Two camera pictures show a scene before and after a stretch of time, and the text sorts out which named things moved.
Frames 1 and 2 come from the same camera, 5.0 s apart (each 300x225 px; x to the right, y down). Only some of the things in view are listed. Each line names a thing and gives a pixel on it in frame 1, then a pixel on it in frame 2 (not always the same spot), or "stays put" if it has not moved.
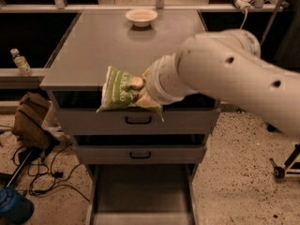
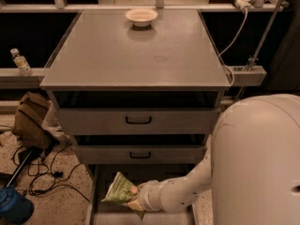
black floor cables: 43,176 stays put
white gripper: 154,82 -> 145,193
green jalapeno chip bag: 119,93 -> 119,192
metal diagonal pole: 274,12 stays put
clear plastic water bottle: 21,63 stays put
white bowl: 142,17 stays put
